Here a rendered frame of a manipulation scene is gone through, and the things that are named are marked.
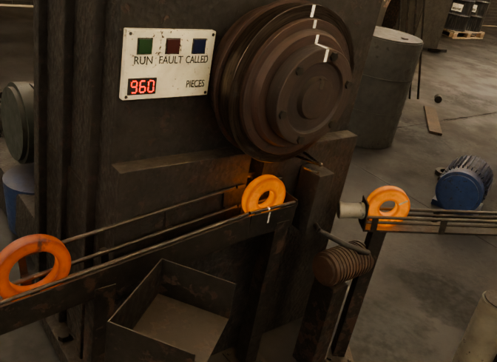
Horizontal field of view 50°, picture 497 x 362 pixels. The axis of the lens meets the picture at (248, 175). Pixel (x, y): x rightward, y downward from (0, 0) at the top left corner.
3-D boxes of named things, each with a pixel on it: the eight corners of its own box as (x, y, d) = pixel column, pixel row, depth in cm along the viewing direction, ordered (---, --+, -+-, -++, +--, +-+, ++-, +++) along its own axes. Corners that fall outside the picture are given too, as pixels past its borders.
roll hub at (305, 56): (257, 143, 147) (276, 43, 135) (327, 133, 164) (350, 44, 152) (270, 152, 144) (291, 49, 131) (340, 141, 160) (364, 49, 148)
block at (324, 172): (285, 220, 195) (299, 162, 184) (300, 217, 200) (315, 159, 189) (304, 236, 188) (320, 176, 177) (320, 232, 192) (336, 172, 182)
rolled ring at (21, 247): (-24, 276, 120) (-27, 268, 122) (22, 317, 132) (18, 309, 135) (47, 226, 125) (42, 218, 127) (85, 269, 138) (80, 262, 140)
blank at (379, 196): (373, 229, 193) (375, 234, 190) (358, 195, 187) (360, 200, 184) (413, 212, 191) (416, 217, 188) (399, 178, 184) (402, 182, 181)
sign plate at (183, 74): (118, 98, 136) (123, 27, 128) (203, 92, 152) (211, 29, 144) (122, 101, 135) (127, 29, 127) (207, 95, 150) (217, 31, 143)
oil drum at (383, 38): (310, 125, 460) (335, 21, 421) (356, 119, 496) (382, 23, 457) (361, 154, 421) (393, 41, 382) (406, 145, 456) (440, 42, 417)
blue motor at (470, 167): (424, 210, 350) (441, 163, 335) (444, 183, 396) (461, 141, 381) (471, 229, 337) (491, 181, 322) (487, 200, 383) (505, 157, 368)
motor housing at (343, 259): (283, 356, 212) (313, 245, 188) (322, 337, 225) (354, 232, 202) (305, 379, 203) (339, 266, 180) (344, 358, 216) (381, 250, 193)
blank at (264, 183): (233, 195, 165) (239, 200, 163) (271, 164, 168) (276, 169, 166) (251, 223, 176) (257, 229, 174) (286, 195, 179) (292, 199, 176)
